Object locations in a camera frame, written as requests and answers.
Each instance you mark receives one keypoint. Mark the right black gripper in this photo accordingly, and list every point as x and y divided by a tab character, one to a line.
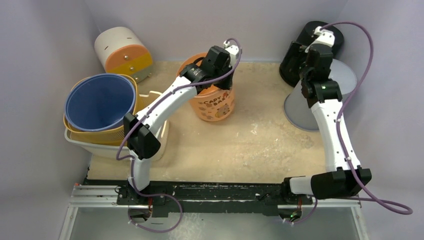
294	52

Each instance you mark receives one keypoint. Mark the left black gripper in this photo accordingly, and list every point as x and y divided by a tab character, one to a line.
226	86

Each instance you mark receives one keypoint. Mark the black plastic bin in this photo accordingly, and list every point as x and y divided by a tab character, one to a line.
305	37

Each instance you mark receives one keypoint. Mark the orange capybara bin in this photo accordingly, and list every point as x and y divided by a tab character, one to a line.
213	104

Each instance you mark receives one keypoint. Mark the grey plastic bin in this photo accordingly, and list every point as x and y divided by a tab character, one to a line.
296	107

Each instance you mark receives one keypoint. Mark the blue plastic bucket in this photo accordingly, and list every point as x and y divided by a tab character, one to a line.
100	102

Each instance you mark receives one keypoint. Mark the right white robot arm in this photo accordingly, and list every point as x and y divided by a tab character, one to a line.
344	176

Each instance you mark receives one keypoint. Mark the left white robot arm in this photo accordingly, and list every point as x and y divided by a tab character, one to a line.
140	129

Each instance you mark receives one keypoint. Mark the white drawer container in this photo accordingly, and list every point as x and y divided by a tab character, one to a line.
120	51

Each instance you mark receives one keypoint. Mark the white mesh basket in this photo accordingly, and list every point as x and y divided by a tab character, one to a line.
99	150

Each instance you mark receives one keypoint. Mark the yellow mesh basket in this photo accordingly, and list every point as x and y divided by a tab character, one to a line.
95	107

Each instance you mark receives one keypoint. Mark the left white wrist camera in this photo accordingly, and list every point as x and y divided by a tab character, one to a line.
234	52

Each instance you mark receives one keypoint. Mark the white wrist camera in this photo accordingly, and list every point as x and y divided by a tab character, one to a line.
323	37
234	52

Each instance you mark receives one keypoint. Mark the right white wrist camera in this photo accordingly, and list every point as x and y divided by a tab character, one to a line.
323	37

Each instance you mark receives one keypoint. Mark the aluminium mounting rail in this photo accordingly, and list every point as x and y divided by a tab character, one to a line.
188	198

